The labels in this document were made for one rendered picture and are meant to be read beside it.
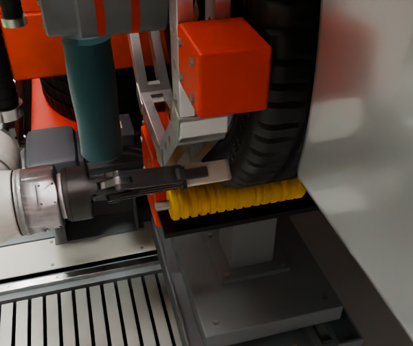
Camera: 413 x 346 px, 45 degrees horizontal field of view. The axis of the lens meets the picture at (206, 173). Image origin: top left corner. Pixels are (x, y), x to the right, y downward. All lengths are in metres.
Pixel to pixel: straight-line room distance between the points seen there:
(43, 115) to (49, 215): 1.03
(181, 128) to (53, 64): 0.75
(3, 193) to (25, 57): 0.67
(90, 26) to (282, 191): 0.42
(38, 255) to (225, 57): 1.07
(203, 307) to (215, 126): 0.54
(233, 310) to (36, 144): 0.61
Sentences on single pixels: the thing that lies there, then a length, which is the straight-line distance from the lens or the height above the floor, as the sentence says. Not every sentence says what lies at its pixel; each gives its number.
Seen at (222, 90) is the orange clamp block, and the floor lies 0.85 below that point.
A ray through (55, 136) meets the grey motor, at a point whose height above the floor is 0.41.
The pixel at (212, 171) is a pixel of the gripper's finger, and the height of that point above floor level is 0.64.
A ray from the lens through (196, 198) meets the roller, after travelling 0.85.
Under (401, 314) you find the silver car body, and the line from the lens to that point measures 0.42.
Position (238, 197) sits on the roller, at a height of 0.52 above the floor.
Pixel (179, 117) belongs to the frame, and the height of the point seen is 0.77.
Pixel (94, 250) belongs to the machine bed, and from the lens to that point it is 1.44.
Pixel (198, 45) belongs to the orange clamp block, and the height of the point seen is 0.88.
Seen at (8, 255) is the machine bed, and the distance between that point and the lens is 1.49.
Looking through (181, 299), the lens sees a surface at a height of 0.15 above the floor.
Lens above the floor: 1.07
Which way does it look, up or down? 36 degrees down
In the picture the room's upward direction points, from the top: straight up
